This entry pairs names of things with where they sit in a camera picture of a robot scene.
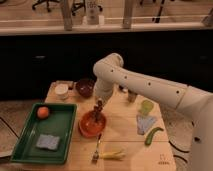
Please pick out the dark maroon bowl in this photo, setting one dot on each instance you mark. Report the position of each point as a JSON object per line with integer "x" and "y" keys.
{"x": 85, "y": 87}

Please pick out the orange red bowl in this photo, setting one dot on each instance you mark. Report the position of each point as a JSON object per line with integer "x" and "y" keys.
{"x": 89, "y": 127}

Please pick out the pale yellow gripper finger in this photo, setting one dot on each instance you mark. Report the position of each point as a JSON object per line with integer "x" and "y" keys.
{"x": 103, "y": 102}

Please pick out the green chili pepper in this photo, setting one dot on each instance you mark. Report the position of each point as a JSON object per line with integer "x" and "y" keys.
{"x": 149, "y": 137}

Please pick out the green plastic tray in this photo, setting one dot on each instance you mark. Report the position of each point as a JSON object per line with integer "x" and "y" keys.
{"x": 60, "y": 123}

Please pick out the light blue cloth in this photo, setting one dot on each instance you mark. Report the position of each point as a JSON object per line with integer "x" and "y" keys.
{"x": 144, "y": 123}

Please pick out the orange fruit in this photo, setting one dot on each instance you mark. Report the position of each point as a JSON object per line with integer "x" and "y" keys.
{"x": 43, "y": 112}

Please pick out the light green cup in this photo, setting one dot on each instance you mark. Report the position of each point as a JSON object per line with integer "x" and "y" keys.
{"x": 146, "y": 107}

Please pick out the yellow handled fork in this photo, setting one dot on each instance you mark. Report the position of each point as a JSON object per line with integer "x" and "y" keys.
{"x": 113, "y": 155}

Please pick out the blue grey sponge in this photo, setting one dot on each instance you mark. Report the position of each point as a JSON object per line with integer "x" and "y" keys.
{"x": 49, "y": 142}

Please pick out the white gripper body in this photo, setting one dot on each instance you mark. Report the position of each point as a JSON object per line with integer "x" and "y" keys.
{"x": 103, "y": 90}

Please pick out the white cup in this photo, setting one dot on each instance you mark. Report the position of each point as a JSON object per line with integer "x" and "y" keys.
{"x": 61, "y": 90}

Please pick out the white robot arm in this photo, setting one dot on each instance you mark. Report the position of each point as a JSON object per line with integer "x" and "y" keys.
{"x": 193, "y": 102}

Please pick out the metal cup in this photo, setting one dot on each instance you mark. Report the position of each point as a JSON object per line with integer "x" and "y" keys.
{"x": 132, "y": 97}

